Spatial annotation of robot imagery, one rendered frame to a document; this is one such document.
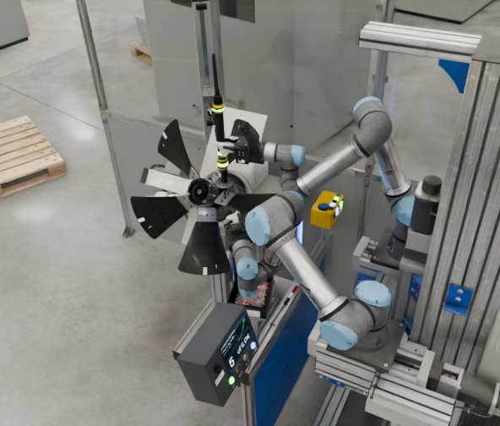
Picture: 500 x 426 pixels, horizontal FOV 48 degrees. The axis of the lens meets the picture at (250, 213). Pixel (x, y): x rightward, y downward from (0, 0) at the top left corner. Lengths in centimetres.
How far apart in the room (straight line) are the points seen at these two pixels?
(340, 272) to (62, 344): 171
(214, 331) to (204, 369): 14
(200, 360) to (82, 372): 175
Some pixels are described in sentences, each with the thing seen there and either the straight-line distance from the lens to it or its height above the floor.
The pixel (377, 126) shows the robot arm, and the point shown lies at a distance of 201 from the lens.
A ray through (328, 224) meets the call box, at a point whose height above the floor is 101.
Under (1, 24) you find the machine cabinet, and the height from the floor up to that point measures 31.
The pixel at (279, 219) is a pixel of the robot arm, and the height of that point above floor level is 148.
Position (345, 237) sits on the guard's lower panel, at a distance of 319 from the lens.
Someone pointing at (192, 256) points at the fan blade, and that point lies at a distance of 239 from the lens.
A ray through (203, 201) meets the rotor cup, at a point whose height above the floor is 120.
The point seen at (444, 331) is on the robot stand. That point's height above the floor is 105.
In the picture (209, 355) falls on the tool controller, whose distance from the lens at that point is 171.
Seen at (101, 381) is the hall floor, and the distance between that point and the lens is 331.
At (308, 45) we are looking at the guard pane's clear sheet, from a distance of 272.
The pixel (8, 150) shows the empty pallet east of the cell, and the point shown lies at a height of 14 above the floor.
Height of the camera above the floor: 260
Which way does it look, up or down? 38 degrees down
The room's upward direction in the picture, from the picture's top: 3 degrees counter-clockwise
